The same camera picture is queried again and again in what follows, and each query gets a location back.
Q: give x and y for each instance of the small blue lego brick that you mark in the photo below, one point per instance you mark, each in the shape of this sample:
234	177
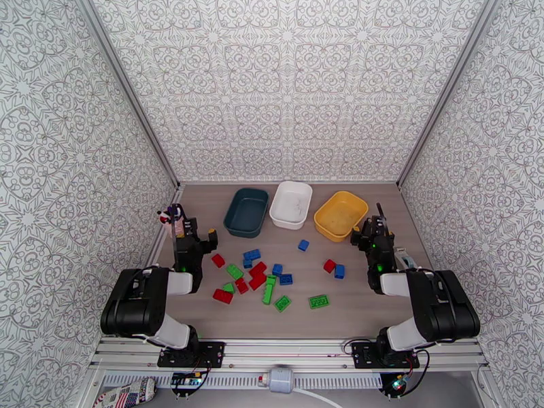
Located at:
286	279
339	272
277	270
303	245
247	263

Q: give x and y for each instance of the long blue lego brick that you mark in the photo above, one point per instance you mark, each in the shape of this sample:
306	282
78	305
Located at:
252	254

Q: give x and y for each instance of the small green sloped lego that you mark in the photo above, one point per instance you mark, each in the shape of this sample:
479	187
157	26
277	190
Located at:
228	288

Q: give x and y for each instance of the large red lego brick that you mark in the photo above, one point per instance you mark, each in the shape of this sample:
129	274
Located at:
257	282
222	296
258	269

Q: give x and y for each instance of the small green lego brick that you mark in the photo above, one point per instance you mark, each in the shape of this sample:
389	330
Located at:
271	279

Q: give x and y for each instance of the green stepped lego brick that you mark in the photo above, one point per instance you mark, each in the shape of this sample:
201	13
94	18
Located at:
268	295

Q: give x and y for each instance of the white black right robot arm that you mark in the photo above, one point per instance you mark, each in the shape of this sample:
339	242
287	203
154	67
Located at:
442	309

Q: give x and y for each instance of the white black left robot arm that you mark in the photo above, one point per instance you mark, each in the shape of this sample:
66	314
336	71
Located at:
136	300

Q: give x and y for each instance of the pink pen cup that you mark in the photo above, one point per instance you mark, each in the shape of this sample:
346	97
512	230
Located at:
181	228

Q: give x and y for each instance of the red white marker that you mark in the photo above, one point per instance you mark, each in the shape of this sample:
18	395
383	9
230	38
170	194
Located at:
162	215

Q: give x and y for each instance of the purple marker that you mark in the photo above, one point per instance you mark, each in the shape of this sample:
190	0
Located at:
174	208

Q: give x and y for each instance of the white and teal tool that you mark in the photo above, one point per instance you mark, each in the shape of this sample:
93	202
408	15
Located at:
404	259

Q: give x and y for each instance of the yellow plastic container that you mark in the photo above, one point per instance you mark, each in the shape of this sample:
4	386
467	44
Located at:
340	215

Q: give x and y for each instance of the dark teal plastic container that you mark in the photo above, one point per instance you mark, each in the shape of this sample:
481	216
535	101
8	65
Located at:
246	211

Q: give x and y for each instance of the white plastic container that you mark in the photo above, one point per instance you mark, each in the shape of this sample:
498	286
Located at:
291	205

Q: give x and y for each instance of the small circuit board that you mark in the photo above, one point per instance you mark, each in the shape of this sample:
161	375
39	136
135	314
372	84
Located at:
187	380
399	384

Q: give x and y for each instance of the flag pattern cloth pouch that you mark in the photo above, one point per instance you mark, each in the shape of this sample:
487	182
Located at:
127	394

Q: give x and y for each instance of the white cylindrical device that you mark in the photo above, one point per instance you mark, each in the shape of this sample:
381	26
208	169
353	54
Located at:
280	379

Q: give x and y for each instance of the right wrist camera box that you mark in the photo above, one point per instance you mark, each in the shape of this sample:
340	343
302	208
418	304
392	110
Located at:
378	225

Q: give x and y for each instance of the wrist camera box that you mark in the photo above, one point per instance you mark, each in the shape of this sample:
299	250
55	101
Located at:
378	225
191	227

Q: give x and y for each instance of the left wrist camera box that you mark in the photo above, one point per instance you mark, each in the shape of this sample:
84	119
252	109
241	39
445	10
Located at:
191	227

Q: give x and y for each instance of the aluminium side rail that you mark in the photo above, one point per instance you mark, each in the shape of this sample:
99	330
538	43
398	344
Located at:
157	249

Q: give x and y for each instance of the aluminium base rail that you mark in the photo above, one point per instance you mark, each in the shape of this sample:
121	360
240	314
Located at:
289	353

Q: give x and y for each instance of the aluminium corner post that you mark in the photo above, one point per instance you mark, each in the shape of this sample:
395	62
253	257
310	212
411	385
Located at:
444	88
128	88

